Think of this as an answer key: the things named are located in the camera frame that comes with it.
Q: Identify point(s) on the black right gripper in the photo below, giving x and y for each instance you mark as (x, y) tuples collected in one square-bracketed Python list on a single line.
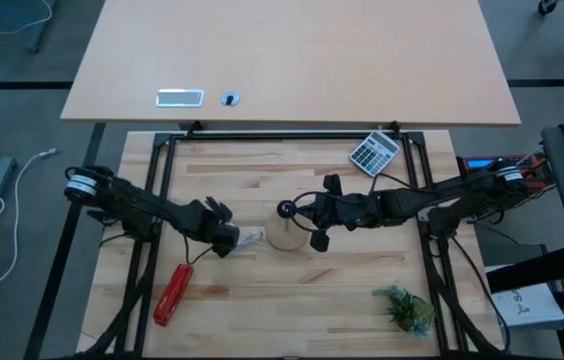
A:
[(347, 210)]

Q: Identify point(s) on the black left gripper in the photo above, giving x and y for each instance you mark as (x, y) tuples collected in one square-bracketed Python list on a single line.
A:
[(212, 225)]

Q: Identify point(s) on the wooden base table lamp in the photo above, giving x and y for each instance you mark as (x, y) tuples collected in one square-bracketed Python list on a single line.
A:
[(287, 240)]

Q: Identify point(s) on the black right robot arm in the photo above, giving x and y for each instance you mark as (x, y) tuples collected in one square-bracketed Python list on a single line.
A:
[(437, 192)]

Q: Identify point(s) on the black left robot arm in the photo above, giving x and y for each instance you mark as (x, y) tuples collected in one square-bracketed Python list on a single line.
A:
[(127, 202)]

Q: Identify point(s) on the red stapler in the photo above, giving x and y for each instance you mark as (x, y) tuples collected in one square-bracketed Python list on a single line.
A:
[(173, 295)]

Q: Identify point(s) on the grey desk calculator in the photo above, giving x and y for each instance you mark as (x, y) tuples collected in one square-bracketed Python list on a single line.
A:
[(374, 153)]

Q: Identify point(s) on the silver rectangular desk plate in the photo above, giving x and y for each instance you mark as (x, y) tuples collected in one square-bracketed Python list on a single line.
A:
[(179, 98)]

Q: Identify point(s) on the small green potted plant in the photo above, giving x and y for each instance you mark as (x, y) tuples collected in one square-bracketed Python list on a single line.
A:
[(407, 310)]

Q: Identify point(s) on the large beige desk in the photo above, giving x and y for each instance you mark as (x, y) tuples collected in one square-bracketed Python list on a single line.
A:
[(287, 60)]

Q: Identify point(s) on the red power supply unit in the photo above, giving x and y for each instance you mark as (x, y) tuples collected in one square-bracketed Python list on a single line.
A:
[(479, 163)]

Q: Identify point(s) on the white paper bag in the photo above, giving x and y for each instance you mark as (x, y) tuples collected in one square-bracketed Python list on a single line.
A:
[(527, 305)]

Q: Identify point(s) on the black caster wheel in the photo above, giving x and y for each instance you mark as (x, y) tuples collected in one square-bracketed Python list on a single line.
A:
[(546, 6)]

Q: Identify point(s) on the black aluminium frame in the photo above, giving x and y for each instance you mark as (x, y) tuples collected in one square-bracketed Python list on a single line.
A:
[(282, 137)]

